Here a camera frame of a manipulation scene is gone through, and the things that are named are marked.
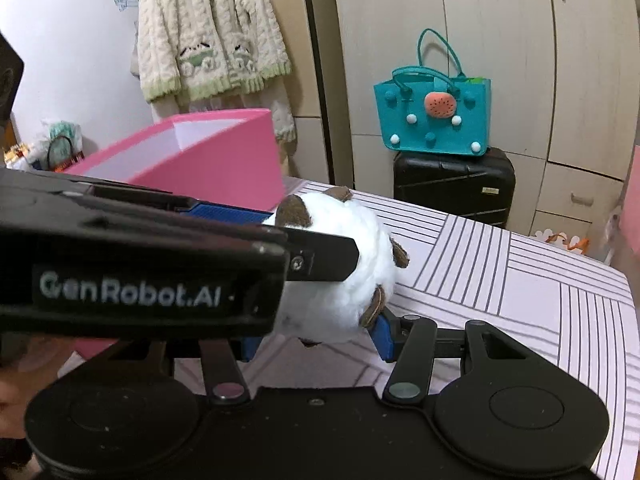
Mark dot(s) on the cream knitted cardigan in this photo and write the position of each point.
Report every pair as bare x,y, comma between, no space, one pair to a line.
210,20

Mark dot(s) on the black suitcase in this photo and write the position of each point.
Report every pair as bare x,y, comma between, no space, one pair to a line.
450,190

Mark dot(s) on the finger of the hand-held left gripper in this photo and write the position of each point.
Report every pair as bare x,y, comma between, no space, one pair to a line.
325,257
230,212

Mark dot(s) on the white crumpled plastic bag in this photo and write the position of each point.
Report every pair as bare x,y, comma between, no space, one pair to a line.
612,230

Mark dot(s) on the beige wooden wardrobe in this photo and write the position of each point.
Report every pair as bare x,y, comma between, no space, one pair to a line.
500,20

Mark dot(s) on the person's left hand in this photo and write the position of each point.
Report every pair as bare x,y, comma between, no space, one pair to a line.
25,375

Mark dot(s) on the teal felt handbag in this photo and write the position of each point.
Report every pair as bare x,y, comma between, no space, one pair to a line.
400,110

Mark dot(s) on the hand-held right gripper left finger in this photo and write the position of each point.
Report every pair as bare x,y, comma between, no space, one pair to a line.
250,349

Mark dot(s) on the white brown panda plush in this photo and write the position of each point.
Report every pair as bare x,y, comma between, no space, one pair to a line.
330,305

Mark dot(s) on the striped pink tablecloth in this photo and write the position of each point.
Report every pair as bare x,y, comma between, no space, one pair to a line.
525,285

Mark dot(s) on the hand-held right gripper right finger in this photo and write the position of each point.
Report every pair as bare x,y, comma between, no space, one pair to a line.
384,340

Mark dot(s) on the white orange flower decoration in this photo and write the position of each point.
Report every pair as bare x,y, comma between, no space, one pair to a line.
565,242

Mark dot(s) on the pink shopping bag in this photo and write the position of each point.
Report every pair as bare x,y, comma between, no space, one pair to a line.
634,200

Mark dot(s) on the pink cardboard box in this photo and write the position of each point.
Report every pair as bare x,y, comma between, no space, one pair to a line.
225,170

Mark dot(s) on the patterned gift bag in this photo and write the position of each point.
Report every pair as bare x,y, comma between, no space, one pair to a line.
62,132

